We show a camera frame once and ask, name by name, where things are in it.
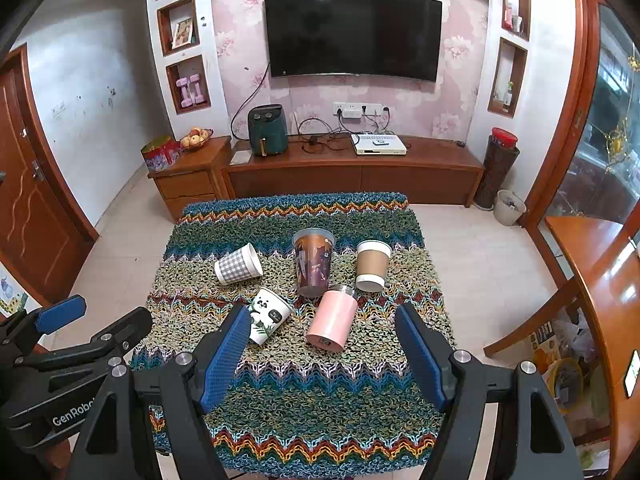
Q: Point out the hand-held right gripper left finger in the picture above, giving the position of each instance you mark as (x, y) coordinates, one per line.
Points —
(225, 360)

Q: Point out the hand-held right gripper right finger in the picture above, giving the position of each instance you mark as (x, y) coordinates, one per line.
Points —
(420, 355)

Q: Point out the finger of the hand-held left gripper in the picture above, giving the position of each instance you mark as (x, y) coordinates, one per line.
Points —
(117, 332)
(62, 311)

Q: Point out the pink tumbler cup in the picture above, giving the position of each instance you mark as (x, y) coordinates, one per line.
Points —
(330, 322)

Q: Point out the white panda print cup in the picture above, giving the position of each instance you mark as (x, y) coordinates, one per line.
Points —
(270, 312)

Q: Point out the grey checked paper cup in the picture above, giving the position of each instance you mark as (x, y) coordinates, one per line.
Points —
(237, 266)

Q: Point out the brown paper cup white lid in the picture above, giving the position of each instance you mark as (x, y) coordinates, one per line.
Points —
(371, 265)

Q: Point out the dark printed plastic cup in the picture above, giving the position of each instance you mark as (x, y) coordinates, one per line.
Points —
(312, 262)

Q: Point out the colourful knitted zigzag blanket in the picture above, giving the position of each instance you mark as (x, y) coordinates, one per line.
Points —
(310, 410)

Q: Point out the brown wooden door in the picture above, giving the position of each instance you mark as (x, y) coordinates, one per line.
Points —
(35, 195)

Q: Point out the yellow bucket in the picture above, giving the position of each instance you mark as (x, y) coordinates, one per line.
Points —
(565, 385)

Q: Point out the wooden drawer side cabinet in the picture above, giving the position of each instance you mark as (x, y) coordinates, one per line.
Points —
(192, 180)

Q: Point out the white waste bin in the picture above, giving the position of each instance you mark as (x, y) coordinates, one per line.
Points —
(510, 209)

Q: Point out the printed round tin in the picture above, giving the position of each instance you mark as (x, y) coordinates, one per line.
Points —
(159, 156)

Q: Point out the tall dark patterned cylinder stand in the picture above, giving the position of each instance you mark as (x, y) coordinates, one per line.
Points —
(495, 175)

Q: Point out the long wooden tv cabinet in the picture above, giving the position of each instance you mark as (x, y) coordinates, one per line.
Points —
(350, 172)

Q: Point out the glossy wooden table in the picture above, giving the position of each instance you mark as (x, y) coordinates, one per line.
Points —
(607, 285)

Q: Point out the white paper sheet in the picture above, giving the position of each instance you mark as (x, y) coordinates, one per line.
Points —
(240, 157)

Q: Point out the bowl of fruit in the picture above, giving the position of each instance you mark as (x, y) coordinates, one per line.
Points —
(195, 140)

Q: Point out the white set-top box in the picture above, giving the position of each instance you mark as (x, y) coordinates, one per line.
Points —
(380, 146)

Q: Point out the red lidded container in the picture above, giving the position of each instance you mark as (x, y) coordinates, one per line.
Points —
(504, 137)

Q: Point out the dark green air fryer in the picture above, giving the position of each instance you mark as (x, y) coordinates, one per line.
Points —
(266, 127)

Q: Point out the pink dumbbell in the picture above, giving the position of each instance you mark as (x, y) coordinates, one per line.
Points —
(196, 88)
(184, 92)

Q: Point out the small potted plant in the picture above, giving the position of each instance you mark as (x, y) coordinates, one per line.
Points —
(508, 94)

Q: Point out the wooden framed glass cabinet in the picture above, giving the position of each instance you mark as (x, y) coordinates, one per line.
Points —
(600, 125)

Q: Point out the framed picture card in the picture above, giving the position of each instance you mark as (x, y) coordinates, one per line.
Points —
(183, 33)

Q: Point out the black curved television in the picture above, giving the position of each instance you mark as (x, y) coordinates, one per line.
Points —
(352, 35)

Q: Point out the pink bottle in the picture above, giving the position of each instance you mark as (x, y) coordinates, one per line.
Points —
(508, 17)

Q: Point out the white wall socket strip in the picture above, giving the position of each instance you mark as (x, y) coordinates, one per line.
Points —
(357, 110)

